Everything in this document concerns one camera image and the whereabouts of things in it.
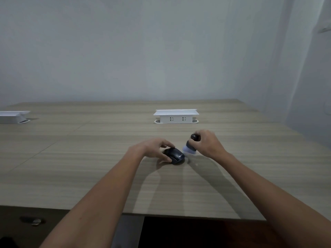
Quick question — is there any dark drawer handle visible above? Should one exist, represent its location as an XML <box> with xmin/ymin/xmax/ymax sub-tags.
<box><xmin>20</xmin><ymin>216</ymin><xmax>46</xmax><ymax>226</ymax></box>

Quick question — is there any person's right hand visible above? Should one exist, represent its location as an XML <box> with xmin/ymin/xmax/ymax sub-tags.
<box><xmin>190</xmin><ymin>130</ymin><xmax>228</xmax><ymax>159</ymax></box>

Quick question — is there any black cleaning brush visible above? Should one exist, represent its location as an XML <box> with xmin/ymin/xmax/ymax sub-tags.
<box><xmin>182</xmin><ymin>134</ymin><xmax>201</xmax><ymax>155</ymax></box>

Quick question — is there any person's right forearm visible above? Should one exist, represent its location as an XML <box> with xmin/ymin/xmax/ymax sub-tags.
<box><xmin>211</xmin><ymin>151</ymin><xmax>331</xmax><ymax>248</ymax></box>

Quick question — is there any white desktop power socket box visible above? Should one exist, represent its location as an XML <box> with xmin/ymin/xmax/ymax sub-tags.
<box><xmin>0</xmin><ymin>111</ymin><xmax>31</xmax><ymax>124</ymax></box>
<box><xmin>153</xmin><ymin>109</ymin><xmax>199</xmax><ymax>124</ymax></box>

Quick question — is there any black computer mouse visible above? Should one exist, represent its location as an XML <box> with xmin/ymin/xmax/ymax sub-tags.
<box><xmin>163</xmin><ymin>147</ymin><xmax>185</xmax><ymax>165</ymax></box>

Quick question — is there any person's left hand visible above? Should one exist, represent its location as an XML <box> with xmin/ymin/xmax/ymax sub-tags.
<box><xmin>128</xmin><ymin>138</ymin><xmax>175</xmax><ymax>163</ymax></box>

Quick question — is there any person's left forearm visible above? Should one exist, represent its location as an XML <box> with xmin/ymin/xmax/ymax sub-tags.
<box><xmin>39</xmin><ymin>148</ymin><xmax>145</xmax><ymax>248</ymax></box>

